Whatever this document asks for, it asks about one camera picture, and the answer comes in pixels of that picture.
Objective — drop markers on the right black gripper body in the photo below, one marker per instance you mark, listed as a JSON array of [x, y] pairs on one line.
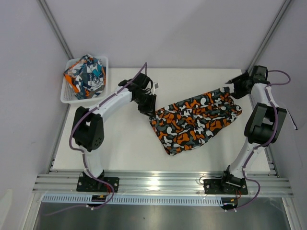
[[237, 83]]

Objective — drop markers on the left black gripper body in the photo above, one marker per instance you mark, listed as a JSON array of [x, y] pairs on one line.
[[148, 105]]

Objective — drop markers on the orange black camo shorts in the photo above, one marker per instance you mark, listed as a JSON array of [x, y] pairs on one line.
[[190, 123]]

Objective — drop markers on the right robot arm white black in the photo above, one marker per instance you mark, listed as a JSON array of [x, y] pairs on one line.
[[262, 128]]

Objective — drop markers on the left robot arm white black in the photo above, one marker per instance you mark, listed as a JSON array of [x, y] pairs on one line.
[[87, 134]]

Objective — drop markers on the blue orange patterned shorts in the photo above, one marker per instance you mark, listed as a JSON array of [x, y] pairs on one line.
[[87, 77]]

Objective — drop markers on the white plastic basket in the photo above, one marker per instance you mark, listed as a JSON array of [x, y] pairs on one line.
[[67, 95]]

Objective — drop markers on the right aluminium frame post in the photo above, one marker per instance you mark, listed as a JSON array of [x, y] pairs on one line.
[[281, 13]]

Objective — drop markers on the aluminium frame post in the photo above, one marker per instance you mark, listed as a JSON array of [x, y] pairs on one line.
[[281, 13], [55, 27]]

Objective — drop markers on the white slotted cable duct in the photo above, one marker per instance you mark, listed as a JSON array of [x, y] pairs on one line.
[[199, 200]]

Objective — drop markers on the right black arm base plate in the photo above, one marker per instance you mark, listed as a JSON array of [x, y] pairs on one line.
[[218, 186]]

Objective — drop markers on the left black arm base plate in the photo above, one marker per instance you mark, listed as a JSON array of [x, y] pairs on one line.
[[87, 184]]

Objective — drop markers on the aluminium mounting rail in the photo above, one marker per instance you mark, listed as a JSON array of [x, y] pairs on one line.
[[157, 183]]

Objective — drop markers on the left aluminium frame post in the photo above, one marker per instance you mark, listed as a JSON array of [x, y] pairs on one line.
[[55, 27]]

